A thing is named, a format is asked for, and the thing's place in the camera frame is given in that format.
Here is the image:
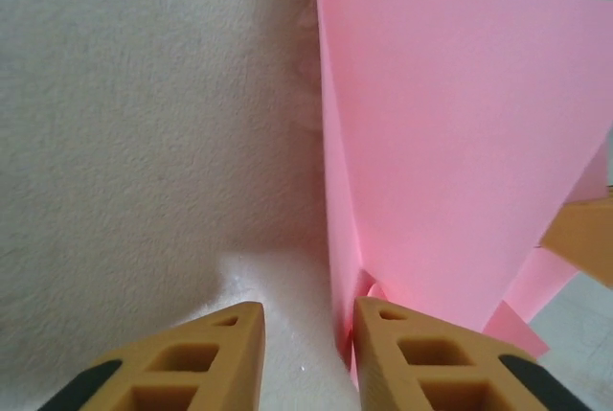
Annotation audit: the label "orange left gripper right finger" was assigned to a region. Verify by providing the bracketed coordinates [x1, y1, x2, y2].
[352, 297, 588, 411]

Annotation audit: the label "pink square paper sheet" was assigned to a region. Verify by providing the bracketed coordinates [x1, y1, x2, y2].
[308, 0, 613, 391]

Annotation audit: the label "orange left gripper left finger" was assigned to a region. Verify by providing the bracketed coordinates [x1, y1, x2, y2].
[40, 301, 266, 411]

